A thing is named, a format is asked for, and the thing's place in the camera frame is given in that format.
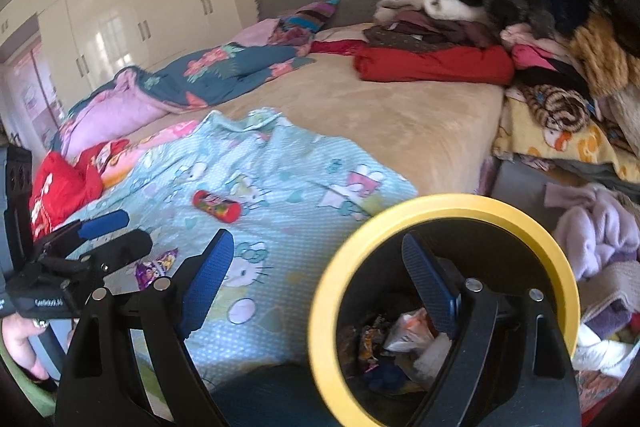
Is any person's left hand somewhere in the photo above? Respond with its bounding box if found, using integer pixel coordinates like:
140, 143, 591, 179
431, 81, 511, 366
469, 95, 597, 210
0, 313, 53, 381

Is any blue plastic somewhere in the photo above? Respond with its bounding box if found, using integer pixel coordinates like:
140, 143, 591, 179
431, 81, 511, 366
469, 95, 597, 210
367, 363, 409, 391

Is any person's left forearm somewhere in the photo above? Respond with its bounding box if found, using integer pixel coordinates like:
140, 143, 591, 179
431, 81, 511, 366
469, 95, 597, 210
7, 364, 59, 416

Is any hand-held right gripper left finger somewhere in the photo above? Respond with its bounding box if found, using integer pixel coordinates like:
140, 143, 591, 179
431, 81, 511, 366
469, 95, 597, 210
54, 229, 236, 427

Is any bed with beige sheet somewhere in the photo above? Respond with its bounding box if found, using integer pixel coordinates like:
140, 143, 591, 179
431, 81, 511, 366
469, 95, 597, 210
130, 24, 506, 208

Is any brown striped knit garment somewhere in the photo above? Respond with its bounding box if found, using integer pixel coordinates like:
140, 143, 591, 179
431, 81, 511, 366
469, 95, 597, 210
532, 86, 591, 130

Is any blue floral quilt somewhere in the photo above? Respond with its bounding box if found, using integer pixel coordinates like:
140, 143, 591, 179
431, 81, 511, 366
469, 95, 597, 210
50, 42, 319, 158

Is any yellow plush garment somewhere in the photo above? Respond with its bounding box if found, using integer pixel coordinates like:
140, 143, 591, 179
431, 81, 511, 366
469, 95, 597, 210
570, 14, 640, 98

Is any pink cartoon blanket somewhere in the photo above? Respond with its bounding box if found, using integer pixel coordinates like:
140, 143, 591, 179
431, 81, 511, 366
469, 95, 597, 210
65, 119, 201, 188

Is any lilac fleece garment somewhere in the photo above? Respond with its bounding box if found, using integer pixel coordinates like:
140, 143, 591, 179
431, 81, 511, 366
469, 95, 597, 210
545, 182, 640, 281

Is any red rolled garment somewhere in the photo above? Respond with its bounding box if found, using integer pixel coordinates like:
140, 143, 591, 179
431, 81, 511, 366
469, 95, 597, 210
354, 44, 516, 84

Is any light blue cartoon sheet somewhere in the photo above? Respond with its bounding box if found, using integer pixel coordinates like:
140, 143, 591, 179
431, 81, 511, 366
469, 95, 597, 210
65, 107, 419, 389

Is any red lace cloth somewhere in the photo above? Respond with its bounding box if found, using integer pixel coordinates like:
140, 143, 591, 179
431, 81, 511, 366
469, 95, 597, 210
310, 38, 369, 56

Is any pink pillow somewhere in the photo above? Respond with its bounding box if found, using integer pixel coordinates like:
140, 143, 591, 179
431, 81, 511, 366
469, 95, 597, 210
230, 19, 281, 48

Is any white cloth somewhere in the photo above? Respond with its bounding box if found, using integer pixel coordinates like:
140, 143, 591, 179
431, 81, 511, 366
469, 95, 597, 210
572, 337, 640, 374

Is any pink garment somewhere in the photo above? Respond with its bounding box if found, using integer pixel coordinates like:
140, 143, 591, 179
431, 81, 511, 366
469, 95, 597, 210
500, 24, 571, 70

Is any white printed plastic bag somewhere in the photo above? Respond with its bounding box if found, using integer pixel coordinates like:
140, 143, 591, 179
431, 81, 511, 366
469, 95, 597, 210
384, 308, 454, 376

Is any purple candy wrapper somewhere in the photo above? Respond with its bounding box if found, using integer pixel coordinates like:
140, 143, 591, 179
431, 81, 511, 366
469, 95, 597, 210
135, 247, 180, 291

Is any yellow cartoon blanket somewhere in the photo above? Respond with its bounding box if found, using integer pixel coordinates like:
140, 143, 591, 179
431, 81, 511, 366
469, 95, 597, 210
492, 99, 640, 183

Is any yellow-rimmed black trash bin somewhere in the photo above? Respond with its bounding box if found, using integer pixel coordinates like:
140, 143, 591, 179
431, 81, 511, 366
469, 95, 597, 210
308, 193, 581, 427

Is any white wardrobe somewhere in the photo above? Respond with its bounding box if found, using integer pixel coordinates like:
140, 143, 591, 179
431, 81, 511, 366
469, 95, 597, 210
0, 0, 246, 98

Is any orange snack wrapper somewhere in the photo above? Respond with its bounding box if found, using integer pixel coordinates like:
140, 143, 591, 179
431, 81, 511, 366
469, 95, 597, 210
357, 314, 392, 364

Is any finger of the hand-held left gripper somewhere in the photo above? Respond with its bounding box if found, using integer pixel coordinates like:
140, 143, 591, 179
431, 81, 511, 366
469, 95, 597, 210
74, 229, 154, 281
35, 210, 130, 256

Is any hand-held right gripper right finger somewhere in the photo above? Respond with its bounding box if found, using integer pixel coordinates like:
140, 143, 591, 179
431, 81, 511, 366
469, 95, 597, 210
401, 232, 583, 427

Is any brown dotted garment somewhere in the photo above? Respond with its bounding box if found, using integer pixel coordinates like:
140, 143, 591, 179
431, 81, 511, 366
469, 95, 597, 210
364, 21, 506, 52

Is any red cylindrical snack wrapper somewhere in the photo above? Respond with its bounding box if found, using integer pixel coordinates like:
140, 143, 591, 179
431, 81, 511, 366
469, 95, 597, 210
192, 190, 242, 225

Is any red floral cloth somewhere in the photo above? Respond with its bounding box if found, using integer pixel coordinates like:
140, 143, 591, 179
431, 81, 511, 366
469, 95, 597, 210
29, 139, 134, 243

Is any white fleece garment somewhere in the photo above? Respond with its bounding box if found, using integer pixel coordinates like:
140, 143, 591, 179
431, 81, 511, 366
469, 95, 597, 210
375, 0, 489, 23

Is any pink cartoon door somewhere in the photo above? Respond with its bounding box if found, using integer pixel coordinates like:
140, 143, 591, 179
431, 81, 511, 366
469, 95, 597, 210
0, 42, 66, 142

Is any striped pillow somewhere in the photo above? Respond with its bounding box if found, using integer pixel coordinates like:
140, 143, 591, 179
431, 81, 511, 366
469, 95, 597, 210
277, 0, 342, 36

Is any cream pillow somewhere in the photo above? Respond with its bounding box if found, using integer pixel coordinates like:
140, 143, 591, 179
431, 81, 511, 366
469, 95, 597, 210
315, 24, 376, 43

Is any beige knit cloth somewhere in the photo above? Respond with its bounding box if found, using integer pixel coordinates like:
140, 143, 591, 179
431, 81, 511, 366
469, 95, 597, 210
577, 264, 640, 323

